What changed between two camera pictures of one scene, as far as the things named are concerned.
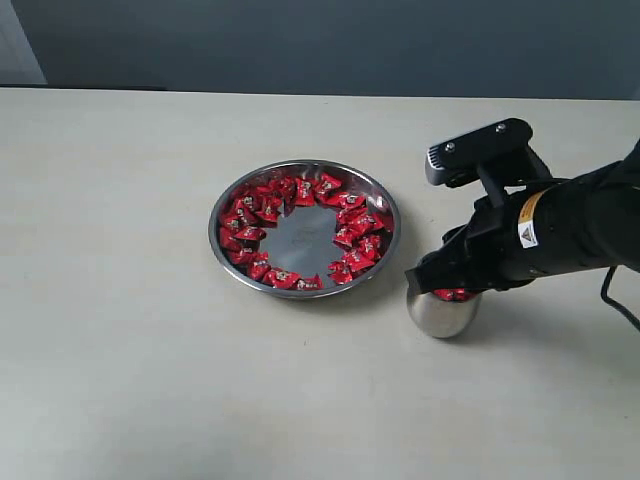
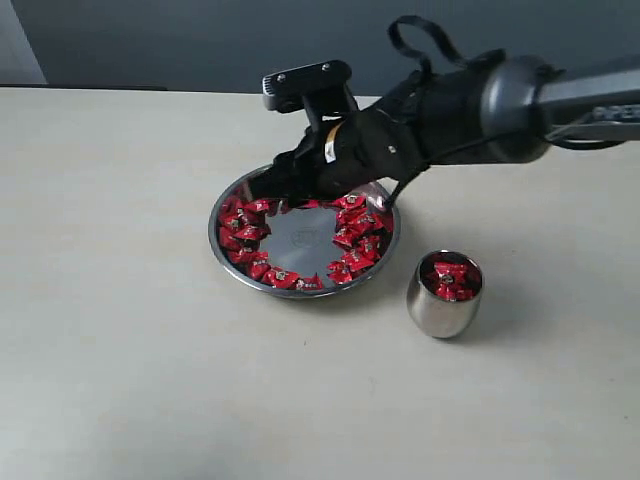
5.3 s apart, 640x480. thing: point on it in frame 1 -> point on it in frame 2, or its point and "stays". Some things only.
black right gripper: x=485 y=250 -> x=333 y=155
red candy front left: x=281 y=279 stays
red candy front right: x=340 y=271 stays
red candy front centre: x=309 y=283 stays
